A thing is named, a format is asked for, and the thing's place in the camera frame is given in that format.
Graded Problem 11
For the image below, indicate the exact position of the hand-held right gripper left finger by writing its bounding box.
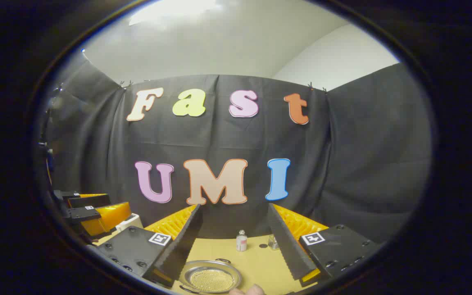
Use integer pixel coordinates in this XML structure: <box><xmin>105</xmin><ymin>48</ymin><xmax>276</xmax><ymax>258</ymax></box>
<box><xmin>97</xmin><ymin>204</ymin><xmax>204</xmax><ymax>288</ymax></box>

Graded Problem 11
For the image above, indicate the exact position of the stainless steel pot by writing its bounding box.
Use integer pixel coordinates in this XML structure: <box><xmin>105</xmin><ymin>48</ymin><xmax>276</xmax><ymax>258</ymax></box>
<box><xmin>179</xmin><ymin>258</ymin><xmax>243</xmax><ymax>295</ymax></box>

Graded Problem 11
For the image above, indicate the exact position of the white toaster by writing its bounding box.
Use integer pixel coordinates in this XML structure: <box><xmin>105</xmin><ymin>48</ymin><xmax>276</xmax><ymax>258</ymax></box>
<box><xmin>115</xmin><ymin>213</ymin><xmax>143</xmax><ymax>232</ymax></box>

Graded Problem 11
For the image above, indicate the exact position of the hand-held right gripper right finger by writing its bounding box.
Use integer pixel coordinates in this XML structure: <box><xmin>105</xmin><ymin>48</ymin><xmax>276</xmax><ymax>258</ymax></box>
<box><xmin>267</xmin><ymin>203</ymin><xmax>380</xmax><ymax>287</ymax></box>

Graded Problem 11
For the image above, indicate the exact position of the pile of yellow soybeans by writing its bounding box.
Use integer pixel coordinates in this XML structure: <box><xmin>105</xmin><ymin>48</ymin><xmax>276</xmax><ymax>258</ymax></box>
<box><xmin>190</xmin><ymin>268</ymin><xmax>234</xmax><ymax>292</ymax></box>

